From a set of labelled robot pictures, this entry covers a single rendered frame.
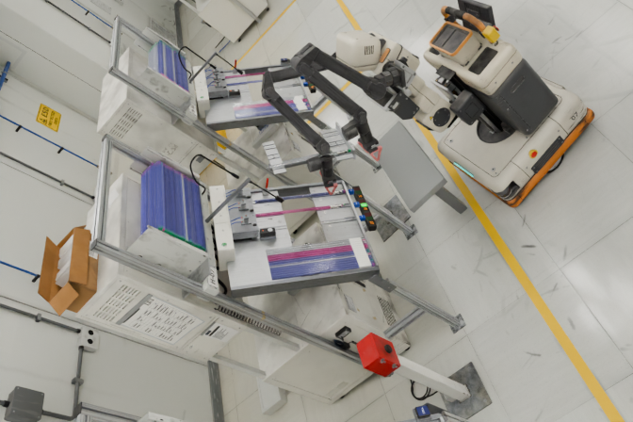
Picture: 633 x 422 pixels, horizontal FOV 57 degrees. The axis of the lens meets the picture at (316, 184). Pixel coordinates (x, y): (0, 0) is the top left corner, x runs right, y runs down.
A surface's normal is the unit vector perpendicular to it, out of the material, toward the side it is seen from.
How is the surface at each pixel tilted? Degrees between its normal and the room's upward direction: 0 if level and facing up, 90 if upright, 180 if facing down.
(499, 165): 0
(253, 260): 48
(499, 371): 0
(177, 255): 90
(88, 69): 90
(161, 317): 90
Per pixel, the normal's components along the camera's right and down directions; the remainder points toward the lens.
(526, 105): 0.39, 0.40
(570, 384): -0.68, -0.45
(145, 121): 0.22, 0.62
